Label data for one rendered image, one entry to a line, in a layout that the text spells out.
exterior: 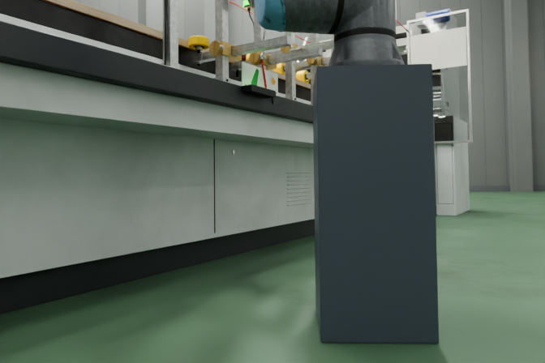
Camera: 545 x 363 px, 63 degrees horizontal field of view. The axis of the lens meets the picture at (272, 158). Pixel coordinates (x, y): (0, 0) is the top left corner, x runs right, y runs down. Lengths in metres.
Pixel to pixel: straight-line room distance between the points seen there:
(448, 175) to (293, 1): 3.25
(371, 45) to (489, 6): 9.36
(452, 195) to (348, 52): 3.17
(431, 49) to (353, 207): 3.39
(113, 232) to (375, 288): 0.90
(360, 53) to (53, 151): 0.91
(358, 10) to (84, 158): 0.92
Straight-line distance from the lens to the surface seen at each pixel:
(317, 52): 1.81
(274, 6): 1.05
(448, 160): 4.15
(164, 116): 1.45
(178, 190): 1.76
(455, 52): 4.24
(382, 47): 1.08
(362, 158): 0.99
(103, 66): 1.28
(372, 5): 1.12
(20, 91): 1.19
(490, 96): 9.96
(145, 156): 1.65
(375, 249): 1.01
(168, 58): 1.49
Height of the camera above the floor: 0.36
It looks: 2 degrees up
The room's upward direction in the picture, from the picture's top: 1 degrees counter-clockwise
